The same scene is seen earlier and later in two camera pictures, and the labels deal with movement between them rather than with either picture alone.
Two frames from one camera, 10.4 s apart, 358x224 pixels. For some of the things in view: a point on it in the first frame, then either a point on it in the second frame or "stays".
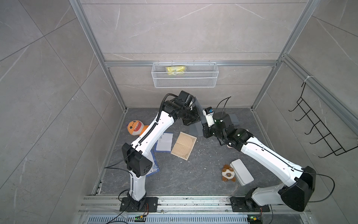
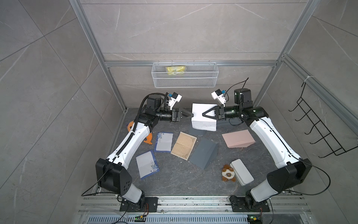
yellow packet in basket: [175, 70] stays
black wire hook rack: [323, 130] stays
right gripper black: [205, 128] to [218, 111]
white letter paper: [183, 145] stays
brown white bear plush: [228, 173] stays
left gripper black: [196, 116] to [174, 115]
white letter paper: [165, 142] stays
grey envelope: [200, 109] to [205, 151]
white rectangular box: [243, 174] stays
